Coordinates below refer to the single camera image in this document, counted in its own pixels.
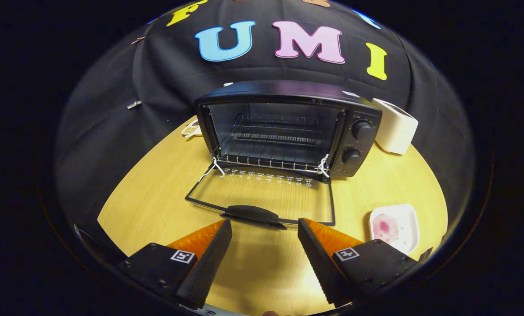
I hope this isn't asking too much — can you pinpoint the small white dish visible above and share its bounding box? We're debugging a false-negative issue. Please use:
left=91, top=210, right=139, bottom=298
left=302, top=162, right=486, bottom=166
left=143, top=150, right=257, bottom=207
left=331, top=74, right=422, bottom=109
left=181, top=119, right=203, bottom=137

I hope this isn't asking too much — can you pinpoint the pink ham slice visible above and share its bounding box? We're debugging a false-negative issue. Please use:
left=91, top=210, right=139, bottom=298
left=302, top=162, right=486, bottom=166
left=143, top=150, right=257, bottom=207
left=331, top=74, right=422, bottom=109
left=373, top=214, right=399, bottom=244

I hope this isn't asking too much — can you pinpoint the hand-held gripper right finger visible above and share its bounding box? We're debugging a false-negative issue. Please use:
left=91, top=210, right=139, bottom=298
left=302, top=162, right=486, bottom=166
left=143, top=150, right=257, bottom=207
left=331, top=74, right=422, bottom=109
left=298, top=218, right=420, bottom=308

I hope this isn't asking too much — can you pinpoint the black backdrop cloth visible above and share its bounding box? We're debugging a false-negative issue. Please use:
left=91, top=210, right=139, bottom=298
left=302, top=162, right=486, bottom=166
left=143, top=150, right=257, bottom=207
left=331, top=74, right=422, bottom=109
left=56, top=0, right=475, bottom=259

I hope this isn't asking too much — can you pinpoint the white square plate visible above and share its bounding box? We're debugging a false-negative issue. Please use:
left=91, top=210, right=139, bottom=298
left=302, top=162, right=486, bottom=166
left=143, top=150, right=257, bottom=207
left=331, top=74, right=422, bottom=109
left=369, top=204, right=420, bottom=256

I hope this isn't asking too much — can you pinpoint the black toaster oven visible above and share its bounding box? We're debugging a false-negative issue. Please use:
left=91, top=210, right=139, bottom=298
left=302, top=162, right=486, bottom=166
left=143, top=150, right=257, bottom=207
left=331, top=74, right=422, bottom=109
left=185, top=80, right=383, bottom=230

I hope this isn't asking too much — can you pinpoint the white bread toaster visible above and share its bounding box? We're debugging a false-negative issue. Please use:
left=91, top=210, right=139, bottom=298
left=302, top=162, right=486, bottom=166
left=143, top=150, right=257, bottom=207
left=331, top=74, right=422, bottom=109
left=371, top=98, right=419, bottom=155

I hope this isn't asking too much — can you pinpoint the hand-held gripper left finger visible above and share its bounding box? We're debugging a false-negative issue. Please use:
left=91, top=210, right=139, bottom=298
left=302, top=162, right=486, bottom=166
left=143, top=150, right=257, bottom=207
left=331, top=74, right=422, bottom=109
left=116, top=219, right=233, bottom=310

